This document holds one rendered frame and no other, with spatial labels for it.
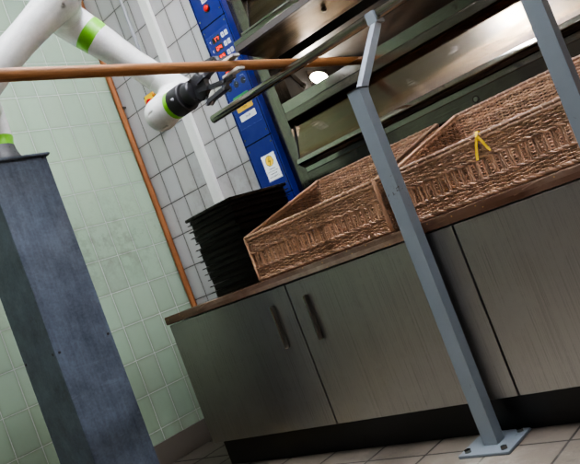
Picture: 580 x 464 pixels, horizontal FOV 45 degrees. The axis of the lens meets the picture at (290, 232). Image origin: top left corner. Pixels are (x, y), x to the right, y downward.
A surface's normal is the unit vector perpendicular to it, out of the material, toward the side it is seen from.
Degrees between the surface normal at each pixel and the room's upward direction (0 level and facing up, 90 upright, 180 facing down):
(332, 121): 70
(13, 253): 90
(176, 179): 90
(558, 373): 90
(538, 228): 90
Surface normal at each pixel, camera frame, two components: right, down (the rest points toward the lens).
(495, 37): -0.71, -0.12
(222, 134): -0.63, 0.21
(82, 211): 0.69, -0.29
